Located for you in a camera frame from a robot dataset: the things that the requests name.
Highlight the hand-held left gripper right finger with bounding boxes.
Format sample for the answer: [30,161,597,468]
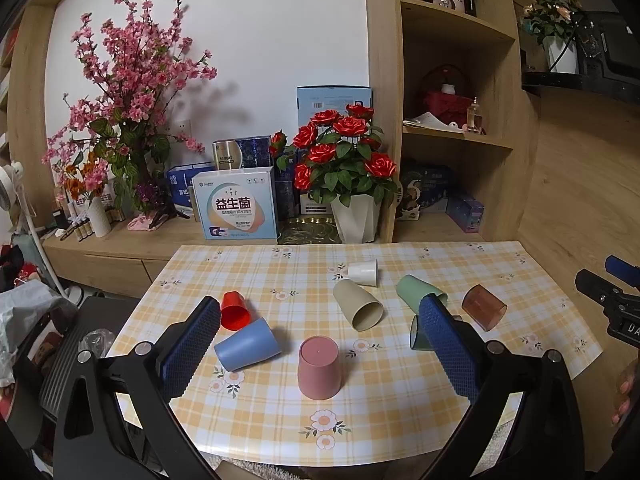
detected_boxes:
[417,294,588,480]

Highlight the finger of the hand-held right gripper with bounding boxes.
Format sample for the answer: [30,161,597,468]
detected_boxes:
[574,269,627,307]
[604,255,640,288]

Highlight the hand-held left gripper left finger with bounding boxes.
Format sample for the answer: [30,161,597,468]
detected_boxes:
[52,296,223,480]

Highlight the dark green clear cup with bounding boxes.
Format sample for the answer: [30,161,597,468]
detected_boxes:
[409,314,463,352]

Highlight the brown clear cup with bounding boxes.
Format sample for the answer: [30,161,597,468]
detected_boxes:
[461,284,508,332]

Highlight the red plastic cup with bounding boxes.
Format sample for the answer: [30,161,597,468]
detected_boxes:
[220,291,251,332]

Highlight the blue plastic cup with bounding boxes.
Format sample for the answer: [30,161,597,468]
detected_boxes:
[214,317,281,372]

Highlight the light green plastic cup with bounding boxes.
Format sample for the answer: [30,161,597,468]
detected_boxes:
[396,274,449,313]

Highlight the beige plastic cup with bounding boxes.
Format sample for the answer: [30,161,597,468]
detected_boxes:
[332,279,385,332]

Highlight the white plastic cup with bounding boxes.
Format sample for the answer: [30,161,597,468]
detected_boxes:
[347,260,379,288]

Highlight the pink plastic cup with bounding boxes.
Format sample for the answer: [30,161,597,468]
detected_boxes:
[298,336,344,401]

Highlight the person's right hand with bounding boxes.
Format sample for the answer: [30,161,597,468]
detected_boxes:
[612,364,640,427]

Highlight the clear crumpled plastic wrap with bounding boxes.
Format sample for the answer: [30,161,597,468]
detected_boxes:
[77,328,118,361]

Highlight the yellow plaid floral tablecloth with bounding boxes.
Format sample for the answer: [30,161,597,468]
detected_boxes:
[105,241,604,466]

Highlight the low wooden cabinet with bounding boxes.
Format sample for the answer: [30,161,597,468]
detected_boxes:
[41,214,206,301]

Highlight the purple box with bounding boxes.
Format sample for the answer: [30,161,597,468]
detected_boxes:
[446,192,486,234]

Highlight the white pastel printed box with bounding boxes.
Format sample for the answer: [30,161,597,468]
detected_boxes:
[192,166,280,241]

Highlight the white ribbed vase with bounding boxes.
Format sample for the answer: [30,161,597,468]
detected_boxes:
[88,195,112,239]

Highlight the dark blue moon box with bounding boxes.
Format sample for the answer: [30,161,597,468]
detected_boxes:
[396,159,454,222]

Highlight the blue and white box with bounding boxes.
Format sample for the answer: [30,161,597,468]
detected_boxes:
[166,162,217,220]

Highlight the white faceted flower pot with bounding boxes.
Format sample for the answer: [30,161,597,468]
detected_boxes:
[330,194,384,244]

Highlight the gold patterned tray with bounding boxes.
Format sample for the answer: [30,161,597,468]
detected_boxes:
[276,215,347,246]

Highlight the row of small brown bottles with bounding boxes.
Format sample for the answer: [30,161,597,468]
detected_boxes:
[60,212,126,242]

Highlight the white plastic bag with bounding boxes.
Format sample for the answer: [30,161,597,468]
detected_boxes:
[0,280,66,386]

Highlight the dark blue narrow box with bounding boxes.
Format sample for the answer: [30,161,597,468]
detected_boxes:
[274,174,301,221]

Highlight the small white box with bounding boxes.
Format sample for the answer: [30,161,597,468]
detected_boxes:
[299,190,334,217]

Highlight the orange artificial flowers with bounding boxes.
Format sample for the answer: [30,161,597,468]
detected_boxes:
[64,152,108,203]

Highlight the gold and dark blue box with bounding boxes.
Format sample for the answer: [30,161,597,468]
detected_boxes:
[211,134,274,171]

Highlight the clear perfume bottle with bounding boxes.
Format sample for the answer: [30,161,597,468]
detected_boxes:
[466,96,484,134]

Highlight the red artificial rose bouquet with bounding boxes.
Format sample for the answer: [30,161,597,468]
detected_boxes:
[269,102,401,211]

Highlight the white folded paper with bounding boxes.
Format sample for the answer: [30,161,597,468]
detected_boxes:
[403,111,464,134]

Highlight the red gift basket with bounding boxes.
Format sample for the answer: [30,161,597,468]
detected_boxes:
[419,64,477,128]

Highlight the white standing fan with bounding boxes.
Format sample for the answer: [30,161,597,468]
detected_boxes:
[0,160,86,306]

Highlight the peach rose potted plant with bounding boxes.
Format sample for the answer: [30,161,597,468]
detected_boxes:
[519,0,590,74]

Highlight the pink artificial blossom branches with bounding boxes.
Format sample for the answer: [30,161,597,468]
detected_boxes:
[42,0,219,231]

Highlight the tall light blue box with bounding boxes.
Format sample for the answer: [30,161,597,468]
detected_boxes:
[296,85,374,128]

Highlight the wooden shelf unit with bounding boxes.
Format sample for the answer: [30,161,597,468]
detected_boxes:
[362,0,542,247]

